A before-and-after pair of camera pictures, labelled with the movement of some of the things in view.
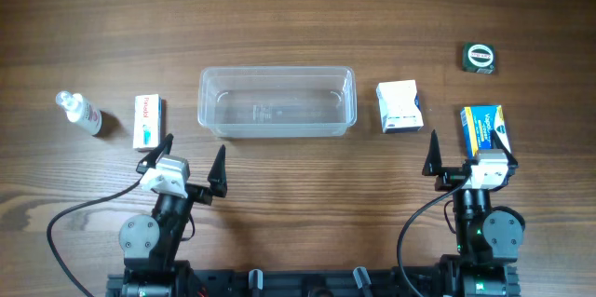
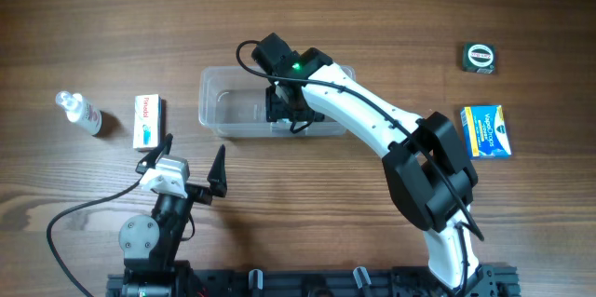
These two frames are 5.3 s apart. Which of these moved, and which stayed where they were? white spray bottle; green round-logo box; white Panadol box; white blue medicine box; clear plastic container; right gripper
Moved: right gripper; white blue medicine box
Stayed: clear plastic container; white spray bottle; white Panadol box; green round-logo box
